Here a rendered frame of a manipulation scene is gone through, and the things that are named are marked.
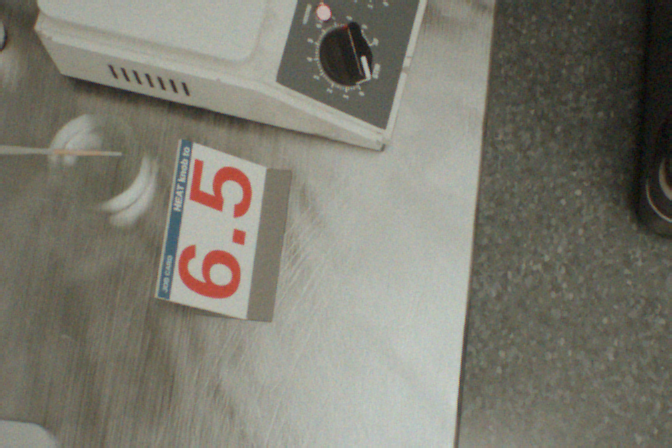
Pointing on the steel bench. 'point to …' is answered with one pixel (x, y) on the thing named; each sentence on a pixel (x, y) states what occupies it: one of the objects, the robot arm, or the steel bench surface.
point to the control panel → (386, 50)
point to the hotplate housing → (218, 77)
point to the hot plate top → (171, 23)
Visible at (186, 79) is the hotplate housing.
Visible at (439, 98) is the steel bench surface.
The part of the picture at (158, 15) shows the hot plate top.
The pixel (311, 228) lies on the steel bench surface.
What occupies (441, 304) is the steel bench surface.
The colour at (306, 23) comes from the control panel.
